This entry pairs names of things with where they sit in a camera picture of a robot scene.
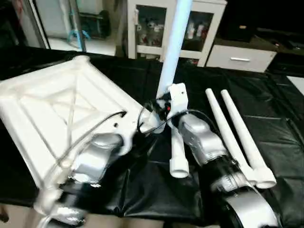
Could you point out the white plastic table leg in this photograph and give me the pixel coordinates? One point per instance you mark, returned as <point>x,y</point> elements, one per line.
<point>173,42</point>
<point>223,123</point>
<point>244,133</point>
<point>179,159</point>

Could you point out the white plastic table top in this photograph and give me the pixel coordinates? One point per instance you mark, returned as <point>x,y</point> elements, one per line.
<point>52,109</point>

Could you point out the black table mat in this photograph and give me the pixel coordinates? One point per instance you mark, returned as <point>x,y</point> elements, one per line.
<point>156,190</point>

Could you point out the white glass door cabinet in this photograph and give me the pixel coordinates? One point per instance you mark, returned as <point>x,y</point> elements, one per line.
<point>152,28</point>

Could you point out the white drawer unit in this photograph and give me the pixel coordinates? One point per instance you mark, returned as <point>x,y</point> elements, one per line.
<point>240,58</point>

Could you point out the turquoise plastic stand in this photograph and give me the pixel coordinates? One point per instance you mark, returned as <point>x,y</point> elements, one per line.
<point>78,34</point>

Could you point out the black case with yellow label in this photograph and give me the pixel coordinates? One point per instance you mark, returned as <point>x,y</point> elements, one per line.
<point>240,19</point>

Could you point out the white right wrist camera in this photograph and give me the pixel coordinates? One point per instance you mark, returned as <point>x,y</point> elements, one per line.
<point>176,99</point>

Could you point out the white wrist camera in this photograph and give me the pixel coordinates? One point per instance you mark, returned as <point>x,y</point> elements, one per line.
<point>176,99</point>
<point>127,127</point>

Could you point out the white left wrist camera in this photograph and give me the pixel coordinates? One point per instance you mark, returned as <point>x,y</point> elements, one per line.
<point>127,127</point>

